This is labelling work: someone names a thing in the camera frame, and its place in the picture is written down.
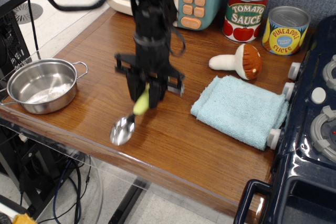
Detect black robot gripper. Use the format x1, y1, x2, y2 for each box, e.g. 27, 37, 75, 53
114, 37, 185, 109

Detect green handled metal spoon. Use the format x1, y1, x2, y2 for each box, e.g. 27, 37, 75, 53
110, 84, 150, 146

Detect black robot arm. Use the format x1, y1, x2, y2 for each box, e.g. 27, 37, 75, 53
48, 0, 185, 109

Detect stainless steel pot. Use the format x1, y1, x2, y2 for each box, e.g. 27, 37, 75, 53
1, 58, 89, 114

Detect light blue folded cloth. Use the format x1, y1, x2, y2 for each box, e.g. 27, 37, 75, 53
191, 76, 289, 151

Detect plush mushroom toy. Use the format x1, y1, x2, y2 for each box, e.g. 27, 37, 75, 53
208, 44, 262, 80

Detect black table leg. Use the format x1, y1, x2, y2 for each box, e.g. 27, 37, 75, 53
108, 177, 149, 224

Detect tomato sauce can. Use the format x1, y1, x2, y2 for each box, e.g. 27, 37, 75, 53
223, 0, 268, 42

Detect pineapple slices can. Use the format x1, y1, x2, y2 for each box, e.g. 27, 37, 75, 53
262, 6, 311, 56

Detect yellow sponge object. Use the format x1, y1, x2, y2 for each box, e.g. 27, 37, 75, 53
12, 214, 36, 224

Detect dark blue toy stove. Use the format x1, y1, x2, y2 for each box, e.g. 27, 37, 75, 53
234, 16, 335, 223

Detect black and blue floor cables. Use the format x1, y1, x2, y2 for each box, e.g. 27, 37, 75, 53
18, 153, 92, 224

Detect black metal frame rack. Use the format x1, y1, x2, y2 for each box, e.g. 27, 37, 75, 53
1, 0, 33, 80

